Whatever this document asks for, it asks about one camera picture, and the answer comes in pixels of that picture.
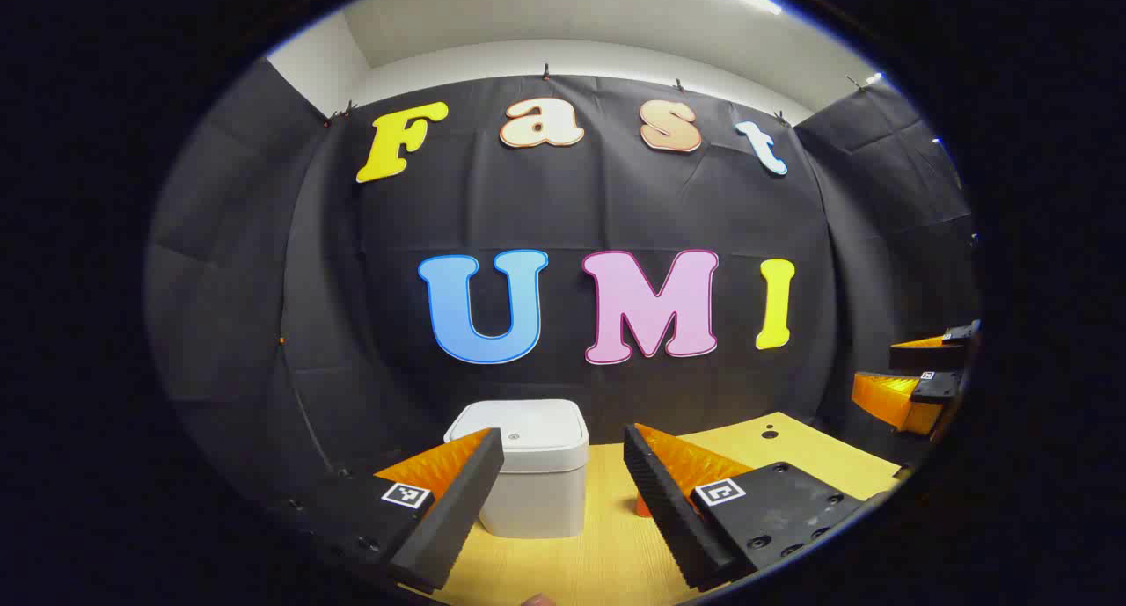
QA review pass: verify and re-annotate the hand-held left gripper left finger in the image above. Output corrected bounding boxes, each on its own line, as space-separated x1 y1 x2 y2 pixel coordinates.
280 427 506 593

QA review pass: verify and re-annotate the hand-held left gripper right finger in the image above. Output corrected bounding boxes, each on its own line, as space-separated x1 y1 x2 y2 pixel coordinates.
623 422 870 592

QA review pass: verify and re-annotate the yellow wooden desktop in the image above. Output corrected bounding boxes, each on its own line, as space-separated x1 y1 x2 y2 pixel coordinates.
400 411 907 606

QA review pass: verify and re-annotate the white desktop garbage bin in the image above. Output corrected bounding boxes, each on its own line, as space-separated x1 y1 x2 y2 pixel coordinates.
443 399 589 539

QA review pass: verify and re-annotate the black backdrop cloth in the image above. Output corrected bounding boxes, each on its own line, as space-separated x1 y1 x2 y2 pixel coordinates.
145 56 982 537

